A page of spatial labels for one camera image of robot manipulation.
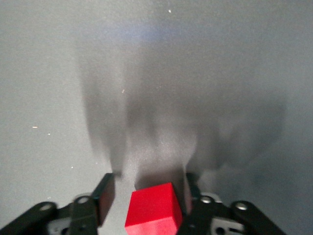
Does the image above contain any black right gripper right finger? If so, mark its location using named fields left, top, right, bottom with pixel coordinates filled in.
left=177, top=172, right=287, bottom=235

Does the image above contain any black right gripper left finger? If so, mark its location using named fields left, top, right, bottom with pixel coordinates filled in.
left=0, top=172, right=116, bottom=235

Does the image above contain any red cube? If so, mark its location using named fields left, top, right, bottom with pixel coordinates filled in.
left=124, top=182, right=184, bottom=235

